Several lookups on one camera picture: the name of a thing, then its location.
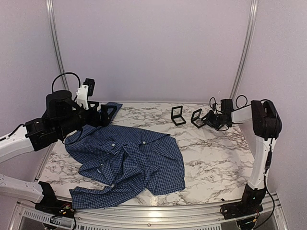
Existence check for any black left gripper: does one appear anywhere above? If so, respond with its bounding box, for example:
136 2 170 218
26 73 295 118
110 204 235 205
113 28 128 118
57 105 116 138

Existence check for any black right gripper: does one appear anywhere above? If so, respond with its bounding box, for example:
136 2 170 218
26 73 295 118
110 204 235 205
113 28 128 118
202 110 226 129

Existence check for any blue plaid shirt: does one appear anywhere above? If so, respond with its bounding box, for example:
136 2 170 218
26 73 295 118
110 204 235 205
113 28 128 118
64 102 187 209

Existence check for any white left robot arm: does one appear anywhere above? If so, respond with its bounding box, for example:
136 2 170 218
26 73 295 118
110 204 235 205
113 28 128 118
0 90 117 213

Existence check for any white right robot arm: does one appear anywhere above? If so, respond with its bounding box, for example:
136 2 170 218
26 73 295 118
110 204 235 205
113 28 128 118
201 99 282 215

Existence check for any black open display box middle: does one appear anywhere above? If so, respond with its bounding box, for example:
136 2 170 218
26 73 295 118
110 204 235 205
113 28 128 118
190 108 205 128

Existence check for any black open display box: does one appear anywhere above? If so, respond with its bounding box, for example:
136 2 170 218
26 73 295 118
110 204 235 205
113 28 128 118
190 108 205 128
171 105 186 126

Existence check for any black open display box left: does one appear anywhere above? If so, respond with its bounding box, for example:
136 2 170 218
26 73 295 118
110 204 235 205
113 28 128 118
171 105 186 126

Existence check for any black wrist camera on left gripper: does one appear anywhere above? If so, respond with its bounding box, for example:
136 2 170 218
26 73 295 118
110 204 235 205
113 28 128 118
75 78 95 110

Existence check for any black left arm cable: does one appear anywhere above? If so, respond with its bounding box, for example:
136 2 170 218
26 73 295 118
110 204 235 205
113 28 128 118
0 71 82 144

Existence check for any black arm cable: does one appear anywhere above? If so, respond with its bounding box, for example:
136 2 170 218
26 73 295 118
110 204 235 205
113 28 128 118
0 71 82 144
210 94 276 216

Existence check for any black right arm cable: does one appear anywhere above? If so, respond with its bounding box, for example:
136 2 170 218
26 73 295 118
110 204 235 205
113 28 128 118
210 94 276 216

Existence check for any aluminium front frame rail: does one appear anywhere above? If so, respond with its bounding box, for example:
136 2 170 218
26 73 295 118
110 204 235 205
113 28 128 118
9 193 288 230

